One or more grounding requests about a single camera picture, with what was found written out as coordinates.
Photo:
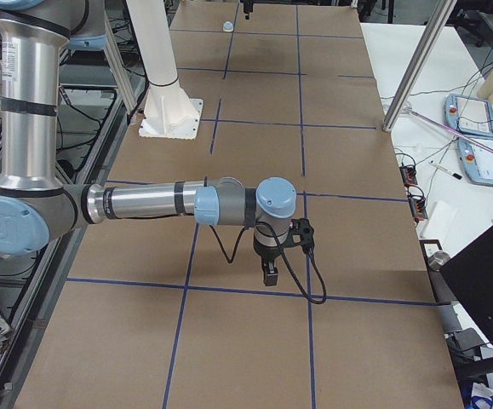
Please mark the metal cup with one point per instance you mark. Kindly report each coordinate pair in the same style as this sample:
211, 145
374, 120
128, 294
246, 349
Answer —
437, 260

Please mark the white camera pole with base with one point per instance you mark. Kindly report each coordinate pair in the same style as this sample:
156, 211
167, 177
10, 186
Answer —
169, 112

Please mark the aluminium frame post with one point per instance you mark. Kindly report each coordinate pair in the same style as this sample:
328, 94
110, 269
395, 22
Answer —
429, 37

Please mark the orange black adapter box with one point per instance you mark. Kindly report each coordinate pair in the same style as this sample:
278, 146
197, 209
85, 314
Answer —
408, 174
417, 205

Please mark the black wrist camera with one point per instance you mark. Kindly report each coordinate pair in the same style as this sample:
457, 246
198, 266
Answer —
301, 233

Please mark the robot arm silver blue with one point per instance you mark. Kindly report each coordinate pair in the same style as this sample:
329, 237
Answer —
36, 208

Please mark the lower teach pendant tablet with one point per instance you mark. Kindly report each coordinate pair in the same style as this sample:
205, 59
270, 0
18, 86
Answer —
477, 163

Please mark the upper teach pendant tablet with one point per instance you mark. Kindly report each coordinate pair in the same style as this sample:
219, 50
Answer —
469, 115

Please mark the teach pendant tablet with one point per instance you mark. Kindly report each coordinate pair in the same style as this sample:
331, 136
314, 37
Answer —
469, 115
477, 163

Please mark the black marker pen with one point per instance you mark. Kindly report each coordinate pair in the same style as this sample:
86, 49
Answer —
446, 171

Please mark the blue service bell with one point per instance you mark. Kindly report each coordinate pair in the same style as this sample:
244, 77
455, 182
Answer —
228, 26

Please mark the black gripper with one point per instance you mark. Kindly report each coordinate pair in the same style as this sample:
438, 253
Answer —
266, 252
248, 4

